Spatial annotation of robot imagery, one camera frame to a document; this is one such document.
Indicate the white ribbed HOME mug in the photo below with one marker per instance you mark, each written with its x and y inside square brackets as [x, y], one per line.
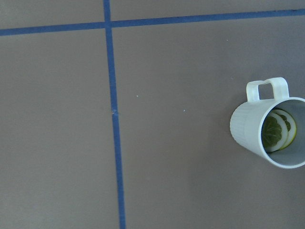
[247, 121]

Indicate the lemon slice front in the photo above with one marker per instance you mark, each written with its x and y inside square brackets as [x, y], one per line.
[274, 132]

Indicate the lemon slice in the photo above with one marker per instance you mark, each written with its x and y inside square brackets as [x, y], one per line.
[290, 124]
[274, 132]

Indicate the lemon slice back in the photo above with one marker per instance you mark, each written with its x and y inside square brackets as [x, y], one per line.
[290, 124]

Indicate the brown paper table cover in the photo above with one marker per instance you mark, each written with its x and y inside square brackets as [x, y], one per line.
[114, 114]

